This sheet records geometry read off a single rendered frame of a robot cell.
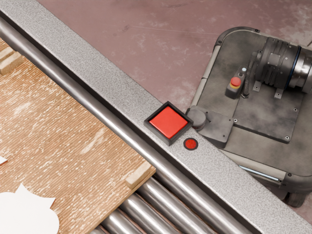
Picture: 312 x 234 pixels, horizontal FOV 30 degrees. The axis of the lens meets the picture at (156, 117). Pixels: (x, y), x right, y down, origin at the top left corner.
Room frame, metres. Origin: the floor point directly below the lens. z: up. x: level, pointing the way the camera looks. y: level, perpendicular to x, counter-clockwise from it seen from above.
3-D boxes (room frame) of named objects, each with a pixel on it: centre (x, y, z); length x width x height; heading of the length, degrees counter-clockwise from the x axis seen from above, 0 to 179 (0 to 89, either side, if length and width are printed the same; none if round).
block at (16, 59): (0.78, 0.33, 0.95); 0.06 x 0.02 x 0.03; 141
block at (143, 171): (0.53, 0.02, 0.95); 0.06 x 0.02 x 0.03; 141
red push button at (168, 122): (0.68, -0.03, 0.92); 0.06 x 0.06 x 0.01; 50
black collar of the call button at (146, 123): (0.68, -0.03, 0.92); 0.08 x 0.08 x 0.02; 50
